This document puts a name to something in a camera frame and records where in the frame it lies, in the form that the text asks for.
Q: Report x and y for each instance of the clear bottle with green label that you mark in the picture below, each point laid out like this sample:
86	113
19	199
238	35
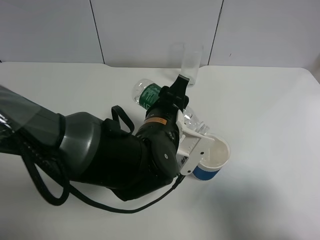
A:
145	93

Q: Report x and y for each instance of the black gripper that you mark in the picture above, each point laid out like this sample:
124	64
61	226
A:
170	100

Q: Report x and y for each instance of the tall clear drinking glass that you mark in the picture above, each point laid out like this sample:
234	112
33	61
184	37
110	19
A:
191	62

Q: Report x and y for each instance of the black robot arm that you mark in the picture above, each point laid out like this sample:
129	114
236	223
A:
83	148

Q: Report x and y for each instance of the white cup with blue sleeve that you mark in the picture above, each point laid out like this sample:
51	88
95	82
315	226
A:
212	162

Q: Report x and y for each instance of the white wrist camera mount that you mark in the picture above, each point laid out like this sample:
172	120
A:
193	141

